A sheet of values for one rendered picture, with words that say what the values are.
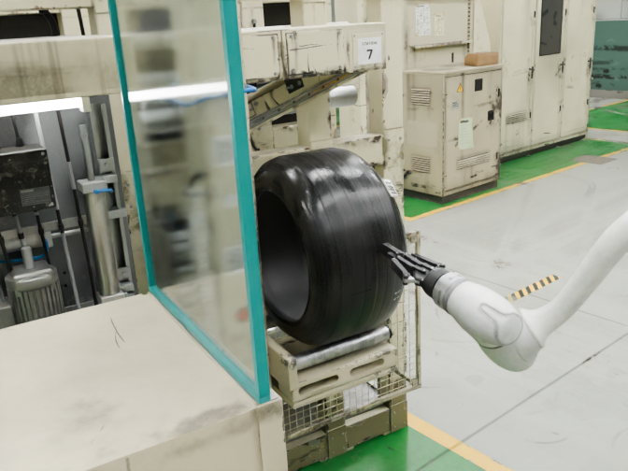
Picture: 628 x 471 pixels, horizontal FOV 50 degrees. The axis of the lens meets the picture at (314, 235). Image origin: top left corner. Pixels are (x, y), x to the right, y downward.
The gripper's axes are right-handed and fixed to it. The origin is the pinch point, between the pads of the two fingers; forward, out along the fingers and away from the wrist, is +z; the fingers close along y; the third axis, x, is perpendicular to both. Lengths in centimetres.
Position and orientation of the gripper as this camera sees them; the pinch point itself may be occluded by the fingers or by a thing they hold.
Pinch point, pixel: (392, 253)
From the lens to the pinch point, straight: 172.1
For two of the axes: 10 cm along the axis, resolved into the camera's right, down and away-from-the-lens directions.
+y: -8.6, 2.1, -4.7
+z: -5.1, -3.7, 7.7
